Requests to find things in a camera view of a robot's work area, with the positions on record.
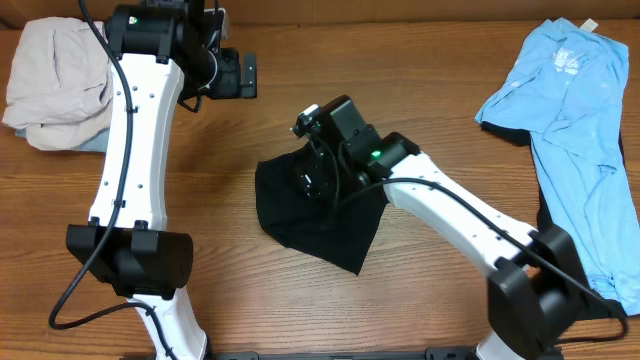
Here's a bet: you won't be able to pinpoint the light blue t-shirt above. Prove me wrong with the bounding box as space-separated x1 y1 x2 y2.
475 18 639 315

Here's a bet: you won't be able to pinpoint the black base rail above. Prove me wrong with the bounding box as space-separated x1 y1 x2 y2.
213 346 476 360

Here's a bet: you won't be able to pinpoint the black t-shirt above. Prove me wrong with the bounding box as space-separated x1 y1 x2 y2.
255 149 387 274

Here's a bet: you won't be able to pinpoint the dark garment under blue shirt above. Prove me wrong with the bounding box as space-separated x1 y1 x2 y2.
480 122 625 320

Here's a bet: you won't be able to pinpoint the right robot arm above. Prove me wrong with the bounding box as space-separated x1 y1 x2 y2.
291 95 588 360

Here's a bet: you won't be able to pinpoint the light blue denim jeans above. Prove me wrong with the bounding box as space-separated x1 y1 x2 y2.
15 126 109 153

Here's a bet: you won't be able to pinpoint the white folded garment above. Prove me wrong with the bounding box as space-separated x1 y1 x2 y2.
2 17 113 135

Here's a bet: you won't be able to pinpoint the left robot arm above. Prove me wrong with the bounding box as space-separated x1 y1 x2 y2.
66 1 257 359

